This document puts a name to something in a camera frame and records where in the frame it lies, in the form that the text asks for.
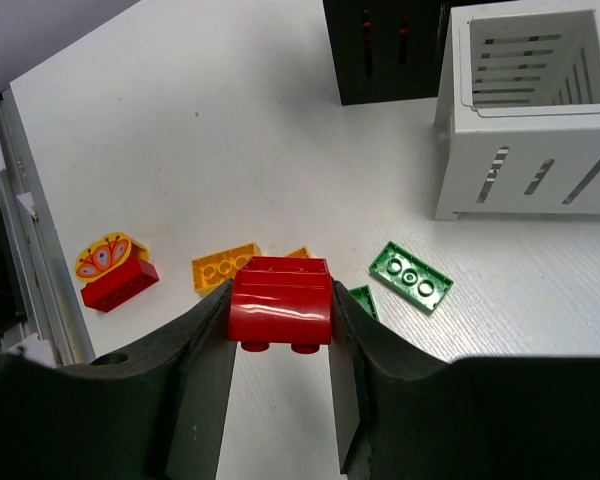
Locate orange long lego brick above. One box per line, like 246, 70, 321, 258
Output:
191, 243, 261, 297

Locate orange small lego brick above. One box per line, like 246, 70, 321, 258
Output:
286, 246, 311, 259

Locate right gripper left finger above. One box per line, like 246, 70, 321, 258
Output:
0, 284, 236, 479

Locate red curved lego brick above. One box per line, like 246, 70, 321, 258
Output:
228, 256, 333, 354

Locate aluminium table front rail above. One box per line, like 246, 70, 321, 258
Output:
0, 89, 96, 365

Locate black slotted container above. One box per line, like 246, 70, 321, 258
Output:
323, 0, 453, 106

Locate green long lego brick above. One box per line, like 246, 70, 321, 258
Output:
369, 241, 454, 314

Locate white slotted container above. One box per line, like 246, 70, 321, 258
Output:
435, 1, 600, 220

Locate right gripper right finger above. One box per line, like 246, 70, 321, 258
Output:
328, 282, 600, 479

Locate yellow butterfly lego brick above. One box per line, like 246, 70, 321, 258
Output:
74, 232, 150, 283

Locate green upturned square lego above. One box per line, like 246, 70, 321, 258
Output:
349, 285, 379, 321

